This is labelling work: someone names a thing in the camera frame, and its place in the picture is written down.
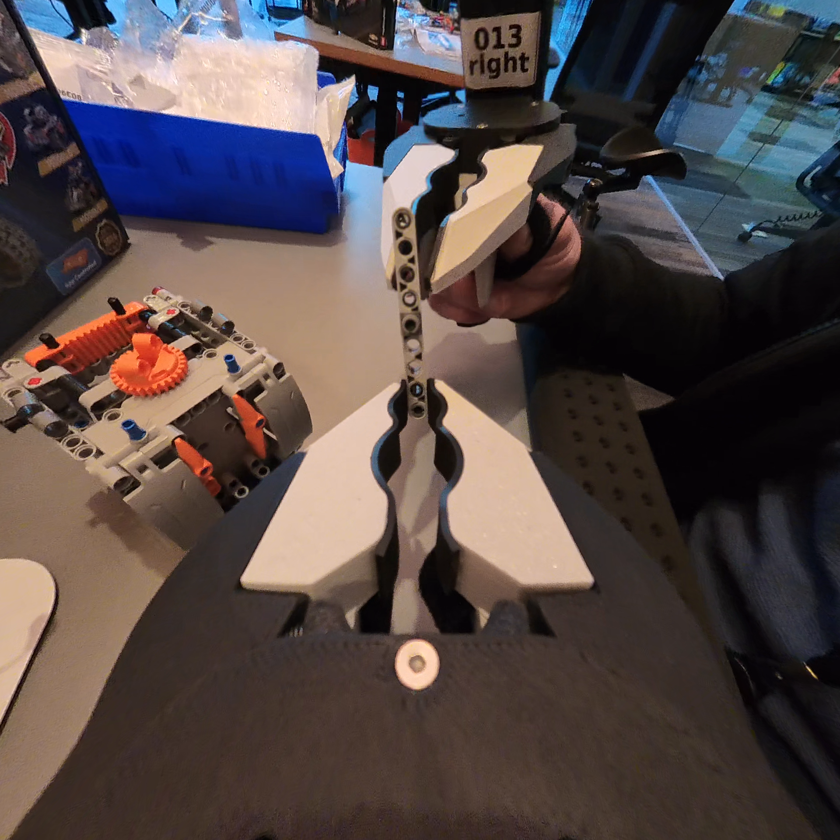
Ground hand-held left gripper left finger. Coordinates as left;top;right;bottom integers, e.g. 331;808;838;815
240;381;416;636

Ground person's black jacket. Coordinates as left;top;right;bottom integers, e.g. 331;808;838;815
640;315;840;526

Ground wooden desk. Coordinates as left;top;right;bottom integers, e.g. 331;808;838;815
274;16;467;89

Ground grey orange toy brick vehicle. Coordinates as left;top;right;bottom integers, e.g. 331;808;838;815
0;285;315;549

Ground white rounded board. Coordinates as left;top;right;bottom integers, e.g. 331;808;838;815
0;558;59;723

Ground person's blue jeans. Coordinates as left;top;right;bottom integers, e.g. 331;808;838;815
686;472;840;815

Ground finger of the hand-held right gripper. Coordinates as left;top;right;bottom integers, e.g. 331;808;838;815
428;144;546;294
381;144;455;278

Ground red plastic container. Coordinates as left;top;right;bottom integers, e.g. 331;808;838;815
346;128;396;166

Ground person's right hand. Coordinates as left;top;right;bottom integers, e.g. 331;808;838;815
430;197;584;327

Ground black toy box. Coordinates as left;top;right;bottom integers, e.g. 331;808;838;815
308;0;398;51

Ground clear plastic wrap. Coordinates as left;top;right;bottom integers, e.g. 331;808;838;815
29;0;357;178

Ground light grey toy beam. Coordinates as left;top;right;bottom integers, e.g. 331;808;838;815
392;208;432;421

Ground black perforated panel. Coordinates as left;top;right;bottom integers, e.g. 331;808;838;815
532;367;723;657

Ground person's right forearm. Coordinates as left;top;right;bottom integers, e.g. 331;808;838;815
518;223;840;395

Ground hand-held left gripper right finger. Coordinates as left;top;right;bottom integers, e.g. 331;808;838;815
427;379;595;636

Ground black mesh office chair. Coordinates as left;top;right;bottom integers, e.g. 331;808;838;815
550;0;736;231

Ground printed toy box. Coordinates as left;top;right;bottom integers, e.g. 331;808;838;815
0;0;131;355

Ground blue plastic bin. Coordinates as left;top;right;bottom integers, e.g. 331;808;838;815
62;72;349;235

